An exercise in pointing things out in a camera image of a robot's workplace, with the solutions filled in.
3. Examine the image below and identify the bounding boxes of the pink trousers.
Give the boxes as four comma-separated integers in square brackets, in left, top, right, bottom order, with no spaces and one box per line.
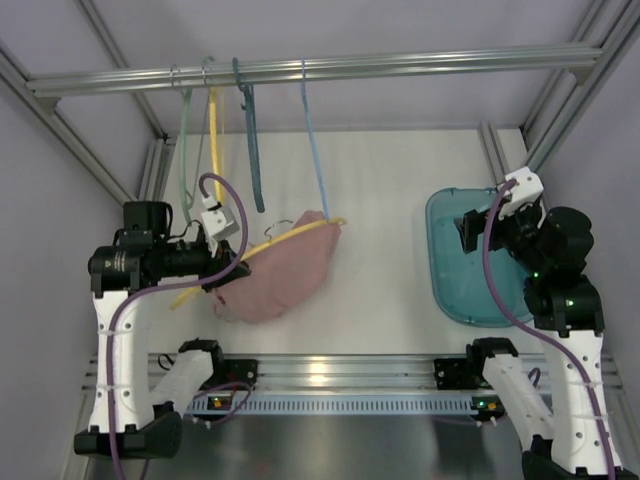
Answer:
[213,210,343,324]

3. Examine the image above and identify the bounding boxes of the yellow hanger with trousers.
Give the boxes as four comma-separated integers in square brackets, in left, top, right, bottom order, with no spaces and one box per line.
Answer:
[169,217,348,311]

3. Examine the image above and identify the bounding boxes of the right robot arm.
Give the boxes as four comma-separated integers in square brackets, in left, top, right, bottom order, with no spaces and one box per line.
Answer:
[454,204,635,479]

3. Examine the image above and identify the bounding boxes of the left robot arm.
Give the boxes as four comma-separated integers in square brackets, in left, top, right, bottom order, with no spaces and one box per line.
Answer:
[74,200,249,461]

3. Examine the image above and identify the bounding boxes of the green hanger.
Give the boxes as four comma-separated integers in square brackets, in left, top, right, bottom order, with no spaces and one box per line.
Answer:
[177,87,196,224]

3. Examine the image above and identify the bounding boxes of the dark teal hanger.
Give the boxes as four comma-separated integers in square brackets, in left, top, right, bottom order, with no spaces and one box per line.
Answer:
[232,57,266,213]

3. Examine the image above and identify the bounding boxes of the light blue hanger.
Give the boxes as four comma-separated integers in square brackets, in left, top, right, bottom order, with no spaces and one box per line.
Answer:
[300,57,330,220]

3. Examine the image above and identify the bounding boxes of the teal transparent plastic bin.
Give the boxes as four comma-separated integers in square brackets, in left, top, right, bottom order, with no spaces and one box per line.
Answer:
[425,188,532,328]

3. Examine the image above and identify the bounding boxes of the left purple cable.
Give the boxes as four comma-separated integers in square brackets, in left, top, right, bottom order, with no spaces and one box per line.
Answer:
[106,172,252,480]

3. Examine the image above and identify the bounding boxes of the purple cable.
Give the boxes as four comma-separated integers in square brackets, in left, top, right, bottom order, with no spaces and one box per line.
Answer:
[106,172,252,480]
[482,180,616,480]

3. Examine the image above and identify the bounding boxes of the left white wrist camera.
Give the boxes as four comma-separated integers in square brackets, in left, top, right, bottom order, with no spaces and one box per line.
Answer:
[201,195,240,253]

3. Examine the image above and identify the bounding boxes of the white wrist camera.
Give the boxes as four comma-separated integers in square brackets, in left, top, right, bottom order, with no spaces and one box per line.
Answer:
[201,195,240,253]
[498,166,544,220]

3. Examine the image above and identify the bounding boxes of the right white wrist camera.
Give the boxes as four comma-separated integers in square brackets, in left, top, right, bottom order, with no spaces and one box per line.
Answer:
[498,166,544,220]

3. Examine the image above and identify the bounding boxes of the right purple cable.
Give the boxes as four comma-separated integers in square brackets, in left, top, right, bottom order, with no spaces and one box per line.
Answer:
[482,180,616,480]

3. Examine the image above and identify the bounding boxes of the aluminium frame post left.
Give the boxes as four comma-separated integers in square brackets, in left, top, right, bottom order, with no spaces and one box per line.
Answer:
[1,1,166,203]

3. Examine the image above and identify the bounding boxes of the aluminium frame post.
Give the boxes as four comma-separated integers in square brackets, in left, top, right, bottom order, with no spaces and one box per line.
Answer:
[1,1,166,203]
[496,1,639,172]

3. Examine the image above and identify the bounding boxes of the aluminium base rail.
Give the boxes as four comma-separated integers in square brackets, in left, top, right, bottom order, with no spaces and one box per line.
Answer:
[81,352,624,394]

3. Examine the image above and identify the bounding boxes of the slotted grey cable duct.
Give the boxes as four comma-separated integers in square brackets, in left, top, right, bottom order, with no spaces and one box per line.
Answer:
[184,396,481,416]

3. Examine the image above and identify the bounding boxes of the aluminium hanging rail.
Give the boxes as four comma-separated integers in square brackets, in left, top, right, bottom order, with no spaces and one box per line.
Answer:
[26,42,603,98]

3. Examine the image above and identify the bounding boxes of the aluminium frame post right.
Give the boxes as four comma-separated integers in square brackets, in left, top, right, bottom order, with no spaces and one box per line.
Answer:
[496,1,639,172]

